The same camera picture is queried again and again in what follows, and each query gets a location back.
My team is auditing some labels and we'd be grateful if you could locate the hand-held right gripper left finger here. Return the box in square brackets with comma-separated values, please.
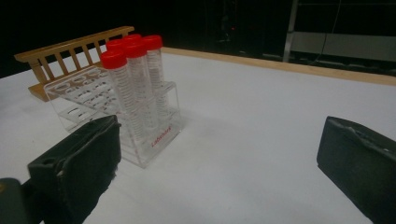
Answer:
[27, 114, 122, 224]

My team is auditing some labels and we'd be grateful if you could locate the thin black hanging cable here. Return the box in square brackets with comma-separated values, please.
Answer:
[313, 0, 344, 63]

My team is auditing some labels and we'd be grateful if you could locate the grey metal stand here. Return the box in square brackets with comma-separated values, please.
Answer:
[281, 0, 396, 63]

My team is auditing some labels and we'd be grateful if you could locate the wooden tube rack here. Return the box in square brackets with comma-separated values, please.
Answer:
[13, 25, 135, 103]

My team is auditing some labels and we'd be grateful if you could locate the red-capped clear centrifuge tube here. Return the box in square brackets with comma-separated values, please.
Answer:
[124, 42, 160, 132]
[141, 35, 172, 119]
[106, 38, 127, 52]
[121, 33, 144, 45]
[100, 49, 150, 144]

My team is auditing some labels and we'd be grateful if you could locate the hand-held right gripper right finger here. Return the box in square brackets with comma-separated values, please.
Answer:
[316, 115, 396, 224]

